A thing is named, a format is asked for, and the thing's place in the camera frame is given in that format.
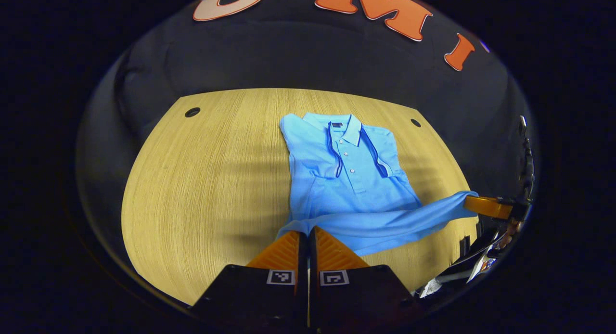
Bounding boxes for light blue polo T-shirt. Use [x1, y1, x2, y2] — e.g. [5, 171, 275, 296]
[276, 112, 480, 257]

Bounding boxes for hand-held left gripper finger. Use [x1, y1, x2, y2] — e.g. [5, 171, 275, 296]
[190, 230, 309, 333]
[308, 226, 425, 333]

